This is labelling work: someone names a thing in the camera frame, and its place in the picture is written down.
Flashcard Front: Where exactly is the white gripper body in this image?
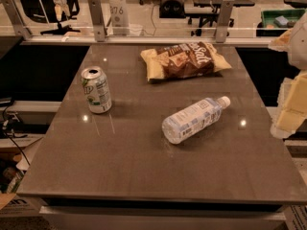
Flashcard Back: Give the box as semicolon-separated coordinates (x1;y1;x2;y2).
288;12;307;70

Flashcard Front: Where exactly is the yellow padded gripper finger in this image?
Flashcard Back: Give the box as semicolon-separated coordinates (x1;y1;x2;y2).
268;29;292;52
271;71;307;139

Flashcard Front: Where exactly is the green white 7up can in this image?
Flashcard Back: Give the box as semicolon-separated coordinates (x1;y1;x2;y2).
81;66;112;114

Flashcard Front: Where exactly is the green plastic bin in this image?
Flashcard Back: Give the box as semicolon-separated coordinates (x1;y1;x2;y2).
261;9;306;29

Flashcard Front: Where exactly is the brown yellow chip bag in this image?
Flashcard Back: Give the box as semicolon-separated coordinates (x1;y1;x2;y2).
140;41;231;81

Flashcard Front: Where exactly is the clear plastic water bottle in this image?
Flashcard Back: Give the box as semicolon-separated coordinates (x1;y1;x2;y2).
162;96;230;145

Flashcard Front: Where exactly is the cardboard box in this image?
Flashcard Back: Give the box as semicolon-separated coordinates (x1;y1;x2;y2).
0;194;42;218

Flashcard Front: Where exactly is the right metal rail bracket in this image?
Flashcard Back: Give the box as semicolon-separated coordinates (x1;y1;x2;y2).
215;0;234;43

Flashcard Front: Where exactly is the metal rail bracket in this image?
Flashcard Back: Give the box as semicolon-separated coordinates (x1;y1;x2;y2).
0;0;32;40
88;0;106;42
215;0;234;43

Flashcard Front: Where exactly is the white numbered post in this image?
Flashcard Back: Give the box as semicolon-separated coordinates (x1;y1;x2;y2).
108;0;130;35

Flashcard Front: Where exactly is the middle metal rail bracket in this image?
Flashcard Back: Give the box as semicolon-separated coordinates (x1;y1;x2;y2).
88;0;106;42

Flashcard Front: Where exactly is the left metal rail bracket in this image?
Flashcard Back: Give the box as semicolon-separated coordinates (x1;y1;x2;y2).
0;0;32;40

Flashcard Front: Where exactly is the black cable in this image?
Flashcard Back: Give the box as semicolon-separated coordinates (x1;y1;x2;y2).
1;103;32;167

